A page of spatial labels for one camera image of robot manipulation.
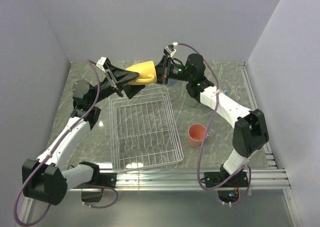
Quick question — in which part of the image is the salmon pink plastic tumbler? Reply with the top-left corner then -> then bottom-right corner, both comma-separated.
188,123 -> 206,148

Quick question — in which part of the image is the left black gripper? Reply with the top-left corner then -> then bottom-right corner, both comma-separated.
90,61 -> 145,106

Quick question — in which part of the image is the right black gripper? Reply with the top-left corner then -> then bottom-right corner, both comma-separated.
142,55 -> 193,85

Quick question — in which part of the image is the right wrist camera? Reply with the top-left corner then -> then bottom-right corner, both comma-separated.
163,42 -> 179,58

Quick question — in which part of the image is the aluminium mounting rail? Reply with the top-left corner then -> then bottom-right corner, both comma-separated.
27,169 -> 292,192

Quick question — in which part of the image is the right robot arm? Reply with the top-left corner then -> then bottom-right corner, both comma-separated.
155,53 -> 269,187

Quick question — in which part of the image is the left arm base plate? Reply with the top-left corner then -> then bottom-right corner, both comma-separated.
75,172 -> 117,189

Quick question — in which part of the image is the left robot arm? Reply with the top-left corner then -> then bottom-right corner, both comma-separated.
22,57 -> 140,206

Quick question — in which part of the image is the white wire dish rack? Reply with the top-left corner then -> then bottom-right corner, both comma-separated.
109,87 -> 184,173

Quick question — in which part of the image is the blue plastic tumbler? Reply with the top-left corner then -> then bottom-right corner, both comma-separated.
166,78 -> 176,87

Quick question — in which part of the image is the green plastic tumbler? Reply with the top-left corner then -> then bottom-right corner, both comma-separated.
184,94 -> 198,108

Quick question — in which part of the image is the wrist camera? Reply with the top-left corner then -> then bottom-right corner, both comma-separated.
95,57 -> 108,73
163,42 -> 179,58

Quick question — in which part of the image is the yellow ceramic mug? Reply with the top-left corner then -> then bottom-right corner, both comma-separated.
125,60 -> 157,86

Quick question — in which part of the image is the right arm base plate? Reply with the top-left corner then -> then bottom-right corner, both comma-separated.
201,171 -> 249,188

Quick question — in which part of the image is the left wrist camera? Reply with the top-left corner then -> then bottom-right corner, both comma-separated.
95,57 -> 108,73

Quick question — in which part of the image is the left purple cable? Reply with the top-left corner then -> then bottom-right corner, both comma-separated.
13,59 -> 118,225

